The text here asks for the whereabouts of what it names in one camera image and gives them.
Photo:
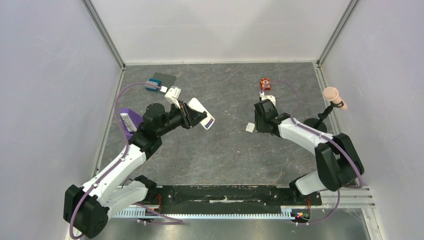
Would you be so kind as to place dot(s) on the blue lego brick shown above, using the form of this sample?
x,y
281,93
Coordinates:
x,y
153,85

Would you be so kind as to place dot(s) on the grey lego baseplate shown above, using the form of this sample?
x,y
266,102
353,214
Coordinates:
x,y
166,80

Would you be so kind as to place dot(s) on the red toy block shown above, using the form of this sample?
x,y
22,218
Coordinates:
x,y
265,84

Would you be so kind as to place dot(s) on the white remote control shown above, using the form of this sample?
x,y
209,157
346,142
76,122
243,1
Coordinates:
x,y
204,117

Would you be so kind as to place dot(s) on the white slotted cable duct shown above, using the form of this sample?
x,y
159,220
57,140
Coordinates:
x,y
137,212

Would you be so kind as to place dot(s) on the pink microphone on black stand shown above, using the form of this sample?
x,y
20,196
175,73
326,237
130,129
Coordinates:
x,y
330,94

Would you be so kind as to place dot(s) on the blue purple battery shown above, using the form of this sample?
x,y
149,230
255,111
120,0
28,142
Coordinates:
x,y
208,125

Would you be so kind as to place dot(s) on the purple stand with white device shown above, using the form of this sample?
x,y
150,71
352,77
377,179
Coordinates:
x,y
130,121

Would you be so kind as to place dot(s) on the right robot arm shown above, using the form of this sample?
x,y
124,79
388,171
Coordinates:
x,y
337,161

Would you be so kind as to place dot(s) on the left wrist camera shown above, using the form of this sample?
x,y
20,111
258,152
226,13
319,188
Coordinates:
x,y
171,95

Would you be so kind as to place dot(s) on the white battery cover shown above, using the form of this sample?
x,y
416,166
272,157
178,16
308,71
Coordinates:
x,y
250,127

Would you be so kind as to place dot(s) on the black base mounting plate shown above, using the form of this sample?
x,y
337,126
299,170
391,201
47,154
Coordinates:
x,y
223,199

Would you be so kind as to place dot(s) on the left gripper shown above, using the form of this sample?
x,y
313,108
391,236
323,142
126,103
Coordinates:
x,y
190,117

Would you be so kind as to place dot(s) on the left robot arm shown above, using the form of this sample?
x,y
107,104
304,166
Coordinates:
x,y
89,207

